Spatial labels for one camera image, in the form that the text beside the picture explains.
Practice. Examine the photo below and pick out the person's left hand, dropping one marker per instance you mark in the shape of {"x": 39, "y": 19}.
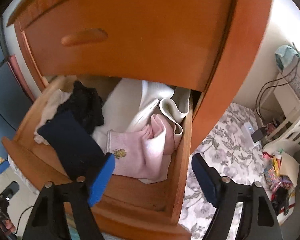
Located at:
{"x": 10, "y": 227}

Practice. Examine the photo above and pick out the crocheted mat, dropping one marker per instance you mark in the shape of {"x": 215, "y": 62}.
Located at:
{"x": 288, "y": 212}

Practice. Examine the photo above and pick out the floral bedsheet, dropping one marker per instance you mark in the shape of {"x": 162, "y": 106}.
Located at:
{"x": 227, "y": 142}

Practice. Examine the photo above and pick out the cream paper sheet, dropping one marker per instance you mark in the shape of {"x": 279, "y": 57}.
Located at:
{"x": 290, "y": 165}

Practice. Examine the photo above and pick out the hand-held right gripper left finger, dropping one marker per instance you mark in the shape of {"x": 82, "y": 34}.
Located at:
{"x": 101, "y": 177}

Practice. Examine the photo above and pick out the black charger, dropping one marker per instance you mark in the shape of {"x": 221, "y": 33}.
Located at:
{"x": 258, "y": 134}

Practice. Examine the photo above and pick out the black lace underwear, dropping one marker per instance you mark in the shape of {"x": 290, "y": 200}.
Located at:
{"x": 85, "y": 105}

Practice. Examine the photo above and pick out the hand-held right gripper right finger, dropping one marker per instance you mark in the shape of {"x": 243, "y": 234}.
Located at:
{"x": 205, "y": 180}

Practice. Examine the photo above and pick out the pile of colourful toys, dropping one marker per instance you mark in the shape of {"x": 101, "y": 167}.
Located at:
{"x": 275, "y": 172}

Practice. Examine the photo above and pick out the white power strip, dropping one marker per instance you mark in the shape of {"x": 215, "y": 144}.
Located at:
{"x": 247, "y": 130}

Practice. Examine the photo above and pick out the pink socks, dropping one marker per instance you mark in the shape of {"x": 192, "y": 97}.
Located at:
{"x": 140, "y": 155}

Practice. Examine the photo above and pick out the dark blue refrigerator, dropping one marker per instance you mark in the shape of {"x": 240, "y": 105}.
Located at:
{"x": 5, "y": 92}

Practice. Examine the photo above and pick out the black toy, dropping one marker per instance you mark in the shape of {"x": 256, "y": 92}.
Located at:
{"x": 281, "y": 200}

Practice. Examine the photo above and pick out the closed wooden drawer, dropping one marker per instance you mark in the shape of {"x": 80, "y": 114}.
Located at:
{"x": 140, "y": 37}

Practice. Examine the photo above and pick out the white underwear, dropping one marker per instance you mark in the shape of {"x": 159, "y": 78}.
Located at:
{"x": 55, "y": 102}

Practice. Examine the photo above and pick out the pink board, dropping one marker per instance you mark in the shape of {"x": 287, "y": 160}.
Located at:
{"x": 20, "y": 75}

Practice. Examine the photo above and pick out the wooden drawer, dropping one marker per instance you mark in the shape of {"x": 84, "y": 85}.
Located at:
{"x": 140, "y": 37}
{"x": 130, "y": 205}

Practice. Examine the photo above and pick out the green cloth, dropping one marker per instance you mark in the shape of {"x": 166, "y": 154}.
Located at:
{"x": 286, "y": 56}

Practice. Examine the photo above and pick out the navy underwear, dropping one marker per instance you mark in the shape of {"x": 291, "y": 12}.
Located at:
{"x": 70, "y": 142}

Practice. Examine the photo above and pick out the white plastic shelf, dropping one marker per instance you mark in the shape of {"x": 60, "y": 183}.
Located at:
{"x": 295, "y": 120}

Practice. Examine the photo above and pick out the cream garment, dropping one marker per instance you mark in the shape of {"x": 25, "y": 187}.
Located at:
{"x": 125, "y": 105}

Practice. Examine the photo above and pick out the wooden nightstand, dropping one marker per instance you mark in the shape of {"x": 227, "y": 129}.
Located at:
{"x": 240, "y": 55}

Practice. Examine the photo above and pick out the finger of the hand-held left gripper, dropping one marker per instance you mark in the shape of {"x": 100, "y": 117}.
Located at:
{"x": 2, "y": 167}

